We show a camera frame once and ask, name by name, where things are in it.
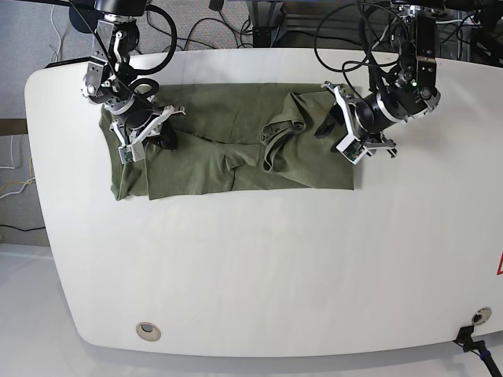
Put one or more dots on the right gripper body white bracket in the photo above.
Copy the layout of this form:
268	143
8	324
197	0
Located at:
135	122

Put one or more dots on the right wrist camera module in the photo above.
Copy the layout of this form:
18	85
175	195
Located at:
131	153

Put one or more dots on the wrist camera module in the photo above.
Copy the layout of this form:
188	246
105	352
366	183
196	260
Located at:
355	150
131	153

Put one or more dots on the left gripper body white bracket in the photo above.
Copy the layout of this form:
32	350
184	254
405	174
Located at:
356	114

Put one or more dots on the left table cable grommet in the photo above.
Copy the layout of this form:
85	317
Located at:
148	332

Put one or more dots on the black aluminium frame post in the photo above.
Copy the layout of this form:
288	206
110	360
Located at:
267	21

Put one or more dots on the right table cable grommet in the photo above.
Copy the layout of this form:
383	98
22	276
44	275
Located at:
481	316

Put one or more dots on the round black stand base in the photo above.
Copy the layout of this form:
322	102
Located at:
85	19

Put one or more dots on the olive green T-shirt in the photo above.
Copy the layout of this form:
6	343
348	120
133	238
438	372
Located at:
236	137

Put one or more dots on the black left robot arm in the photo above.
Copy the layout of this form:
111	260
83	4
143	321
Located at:
400	91

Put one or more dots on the table cable grommet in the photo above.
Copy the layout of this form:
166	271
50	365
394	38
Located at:
481	316
148	332

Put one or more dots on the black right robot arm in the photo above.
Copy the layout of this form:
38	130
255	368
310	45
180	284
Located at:
128	93

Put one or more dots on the red warning triangle sticker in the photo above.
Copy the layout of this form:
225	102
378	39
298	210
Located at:
500	266

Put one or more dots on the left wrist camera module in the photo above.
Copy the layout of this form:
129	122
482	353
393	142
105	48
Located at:
355	150

